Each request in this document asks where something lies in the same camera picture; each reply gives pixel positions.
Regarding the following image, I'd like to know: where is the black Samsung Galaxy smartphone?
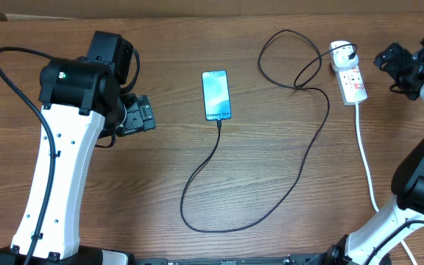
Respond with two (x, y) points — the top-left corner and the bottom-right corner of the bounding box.
(202, 70), (232, 121)

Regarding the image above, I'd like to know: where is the black USB charging cable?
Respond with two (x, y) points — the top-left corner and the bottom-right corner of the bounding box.
(179, 29), (358, 234)

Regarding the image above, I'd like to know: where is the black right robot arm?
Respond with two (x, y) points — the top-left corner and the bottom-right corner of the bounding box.
(309, 38), (424, 264)

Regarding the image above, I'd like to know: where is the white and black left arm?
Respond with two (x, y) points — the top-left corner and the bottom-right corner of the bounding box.
(0, 31), (156, 264)

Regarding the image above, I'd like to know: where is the white power strip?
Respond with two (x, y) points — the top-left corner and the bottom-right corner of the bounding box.
(336, 66), (367, 106)

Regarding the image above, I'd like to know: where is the white USB wall charger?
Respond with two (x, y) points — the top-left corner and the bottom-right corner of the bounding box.
(329, 40), (358, 72)

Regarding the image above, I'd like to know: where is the white power strip cord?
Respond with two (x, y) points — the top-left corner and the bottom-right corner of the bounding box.
(354, 102), (419, 265)

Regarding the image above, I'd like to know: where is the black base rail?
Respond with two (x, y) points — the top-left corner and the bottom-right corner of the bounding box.
(135, 253), (326, 265)

